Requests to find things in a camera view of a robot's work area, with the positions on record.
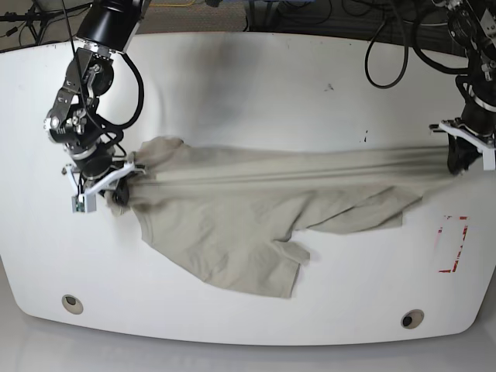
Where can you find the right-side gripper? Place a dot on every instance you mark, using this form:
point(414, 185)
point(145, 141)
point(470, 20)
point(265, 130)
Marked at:
point(102, 172)

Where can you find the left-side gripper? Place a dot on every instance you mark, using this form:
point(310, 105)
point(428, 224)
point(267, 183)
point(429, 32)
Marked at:
point(474, 130)

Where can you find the beige T-shirt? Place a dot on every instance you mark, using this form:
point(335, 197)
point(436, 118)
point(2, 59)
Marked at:
point(226, 215)

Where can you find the red tape rectangle marking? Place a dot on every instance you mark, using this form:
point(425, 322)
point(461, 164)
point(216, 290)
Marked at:
point(449, 243)

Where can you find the black tripod stand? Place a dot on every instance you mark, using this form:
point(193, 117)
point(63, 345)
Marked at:
point(36, 19)

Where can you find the left-side wrist camera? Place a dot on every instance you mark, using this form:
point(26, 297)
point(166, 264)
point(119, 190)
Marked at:
point(489, 159)

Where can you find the right-side wrist camera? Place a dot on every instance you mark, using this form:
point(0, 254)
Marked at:
point(84, 203)

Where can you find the left table cable grommet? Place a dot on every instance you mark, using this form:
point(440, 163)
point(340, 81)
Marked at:
point(72, 304)

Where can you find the table cable grommet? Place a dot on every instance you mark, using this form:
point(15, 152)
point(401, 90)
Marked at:
point(72, 304)
point(412, 319)

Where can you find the right table cable grommet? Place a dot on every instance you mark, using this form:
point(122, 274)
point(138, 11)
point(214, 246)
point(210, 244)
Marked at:
point(412, 319)

